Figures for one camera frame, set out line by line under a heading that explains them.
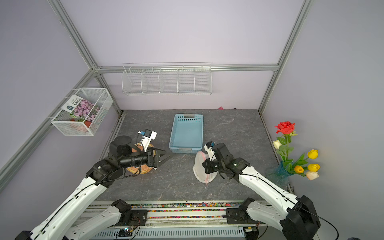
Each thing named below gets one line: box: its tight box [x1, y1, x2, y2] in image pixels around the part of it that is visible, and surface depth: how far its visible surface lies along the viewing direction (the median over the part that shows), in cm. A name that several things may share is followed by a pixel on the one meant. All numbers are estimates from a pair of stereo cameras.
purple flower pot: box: [62, 95, 101, 128], surface depth 75 cm
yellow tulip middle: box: [307, 163, 321, 172], surface depth 60 cm
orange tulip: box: [294, 165, 304, 174], surface depth 59 cm
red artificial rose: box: [275, 121, 296, 135], surface depth 64 cm
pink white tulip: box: [306, 171, 320, 181], surface depth 60 cm
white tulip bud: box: [273, 140, 282, 150], surface depth 70 cm
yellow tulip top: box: [307, 149, 319, 160], surface depth 65 cm
